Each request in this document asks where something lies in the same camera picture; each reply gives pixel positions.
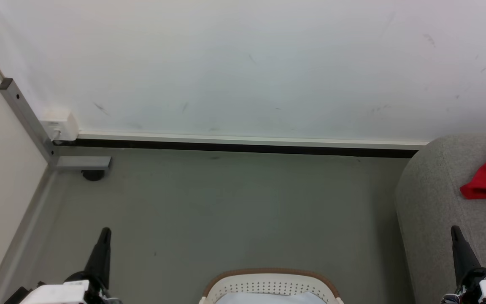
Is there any grey metal foot bar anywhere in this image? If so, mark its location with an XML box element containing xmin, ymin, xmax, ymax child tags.
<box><xmin>56</xmin><ymin>156</ymin><xmax>112</xmax><ymax>170</ymax></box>

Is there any white laundry basket brown rim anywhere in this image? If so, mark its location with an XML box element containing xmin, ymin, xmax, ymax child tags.
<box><xmin>199</xmin><ymin>268</ymin><xmax>345</xmax><ymax>304</ymax></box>

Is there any white wall socket box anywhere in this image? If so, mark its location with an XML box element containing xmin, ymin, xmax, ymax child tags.
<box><xmin>40</xmin><ymin>111</ymin><xmax>79</xmax><ymax>141</ymax></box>

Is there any white and black baseboard strip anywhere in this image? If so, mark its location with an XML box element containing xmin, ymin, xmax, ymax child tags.
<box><xmin>53</xmin><ymin>131</ymin><xmax>430</xmax><ymax>159</ymax></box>

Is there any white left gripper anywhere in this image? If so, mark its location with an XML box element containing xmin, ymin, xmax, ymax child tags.
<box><xmin>19</xmin><ymin>227</ymin><xmax>119</xmax><ymax>304</ymax></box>

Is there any light blue cloth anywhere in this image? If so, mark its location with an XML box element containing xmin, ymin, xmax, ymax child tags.
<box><xmin>215</xmin><ymin>292</ymin><xmax>326</xmax><ymax>304</ymax></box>

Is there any grey fabric sofa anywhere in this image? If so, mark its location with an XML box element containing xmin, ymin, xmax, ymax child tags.
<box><xmin>395</xmin><ymin>133</ymin><xmax>486</xmax><ymax>304</ymax></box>

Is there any grey metal frame post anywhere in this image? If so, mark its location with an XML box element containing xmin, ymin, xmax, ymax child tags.
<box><xmin>0</xmin><ymin>78</ymin><xmax>58</xmax><ymax>168</ymax></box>

